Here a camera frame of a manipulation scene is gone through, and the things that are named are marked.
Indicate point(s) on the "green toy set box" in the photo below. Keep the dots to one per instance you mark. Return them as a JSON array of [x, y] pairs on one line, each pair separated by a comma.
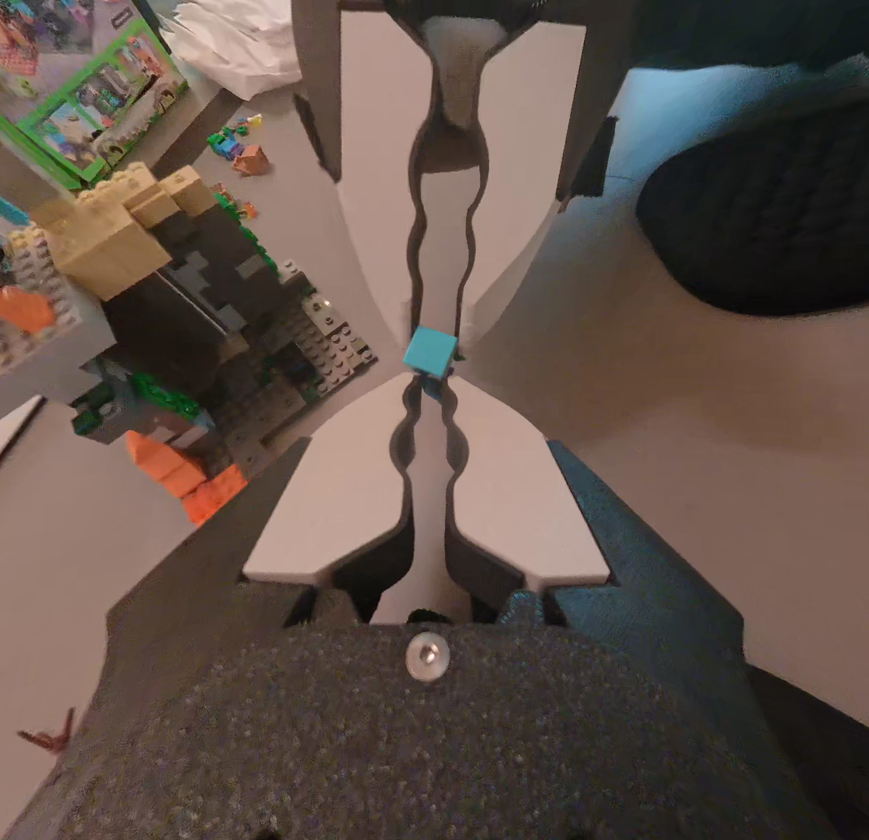
[[102, 106]]

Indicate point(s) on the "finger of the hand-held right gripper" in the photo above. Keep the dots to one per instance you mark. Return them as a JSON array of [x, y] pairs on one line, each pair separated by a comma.
[[373, 140], [529, 140]]

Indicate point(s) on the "zombie toy brick figure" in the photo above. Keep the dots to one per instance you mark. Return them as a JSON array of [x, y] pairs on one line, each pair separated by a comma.
[[431, 352]]

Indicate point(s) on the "small purple green brick figure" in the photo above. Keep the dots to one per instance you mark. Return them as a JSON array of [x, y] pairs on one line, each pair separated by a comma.
[[250, 209]]

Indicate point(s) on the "black quilted cushion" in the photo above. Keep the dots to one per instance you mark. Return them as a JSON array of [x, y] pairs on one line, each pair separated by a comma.
[[767, 208]]

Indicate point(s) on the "person's green sweatshirt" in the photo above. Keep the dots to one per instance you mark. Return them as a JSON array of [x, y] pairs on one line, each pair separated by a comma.
[[747, 11]]

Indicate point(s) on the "toy brick cave building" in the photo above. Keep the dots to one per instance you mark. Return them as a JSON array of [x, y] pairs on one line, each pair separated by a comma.
[[102, 249]]

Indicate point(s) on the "small dark red toy piece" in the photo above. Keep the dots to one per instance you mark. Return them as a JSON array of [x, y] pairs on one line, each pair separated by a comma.
[[51, 735]]

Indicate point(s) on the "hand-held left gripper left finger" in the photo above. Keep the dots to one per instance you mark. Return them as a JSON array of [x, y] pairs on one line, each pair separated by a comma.
[[326, 507]]

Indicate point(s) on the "small green blue toy pieces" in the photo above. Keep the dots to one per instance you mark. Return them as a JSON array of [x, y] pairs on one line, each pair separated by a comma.
[[227, 142]]

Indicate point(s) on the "brown toy brick chest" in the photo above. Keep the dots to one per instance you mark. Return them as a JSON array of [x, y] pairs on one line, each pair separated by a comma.
[[251, 161]]

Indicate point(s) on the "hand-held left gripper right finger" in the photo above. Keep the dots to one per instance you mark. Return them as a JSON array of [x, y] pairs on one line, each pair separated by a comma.
[[523, 507]]

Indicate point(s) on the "dark purple toy set box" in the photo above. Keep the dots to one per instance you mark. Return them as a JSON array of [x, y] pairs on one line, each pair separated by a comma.
[[61, 4]]

